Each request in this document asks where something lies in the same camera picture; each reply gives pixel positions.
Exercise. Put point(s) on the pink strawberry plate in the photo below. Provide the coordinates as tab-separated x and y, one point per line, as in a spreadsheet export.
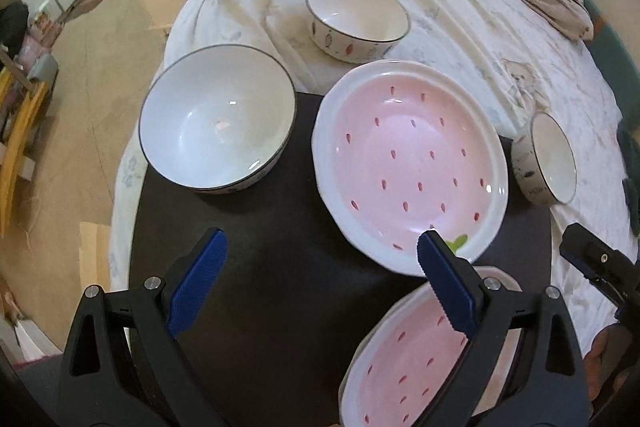
400	357
410	157

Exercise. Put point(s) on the dark green cloth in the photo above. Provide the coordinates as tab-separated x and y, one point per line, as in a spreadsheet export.
630	167

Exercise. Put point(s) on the grey cushion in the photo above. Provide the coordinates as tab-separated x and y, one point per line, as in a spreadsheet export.
44	68

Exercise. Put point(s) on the light wooden board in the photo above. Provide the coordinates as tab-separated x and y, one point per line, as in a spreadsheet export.
95	257

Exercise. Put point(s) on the large white bowl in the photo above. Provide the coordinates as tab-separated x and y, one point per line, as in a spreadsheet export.
215	122

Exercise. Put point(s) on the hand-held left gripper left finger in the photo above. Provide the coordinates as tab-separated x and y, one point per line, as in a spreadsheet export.
200	282

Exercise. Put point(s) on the small white printed bowl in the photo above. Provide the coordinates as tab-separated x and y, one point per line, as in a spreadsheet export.
550	157
355	12

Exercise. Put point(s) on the dark brown leather mat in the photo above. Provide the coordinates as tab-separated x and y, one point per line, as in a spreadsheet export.
280	257

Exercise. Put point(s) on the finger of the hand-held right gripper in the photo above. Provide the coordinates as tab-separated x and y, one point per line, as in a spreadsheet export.
595	259

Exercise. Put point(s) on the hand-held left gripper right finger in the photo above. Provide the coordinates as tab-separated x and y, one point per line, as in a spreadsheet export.
445	282

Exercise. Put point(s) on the black bag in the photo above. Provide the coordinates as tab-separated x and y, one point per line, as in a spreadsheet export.
14	24

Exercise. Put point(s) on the yellow wooden chair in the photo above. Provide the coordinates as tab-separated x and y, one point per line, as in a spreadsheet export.
25	132

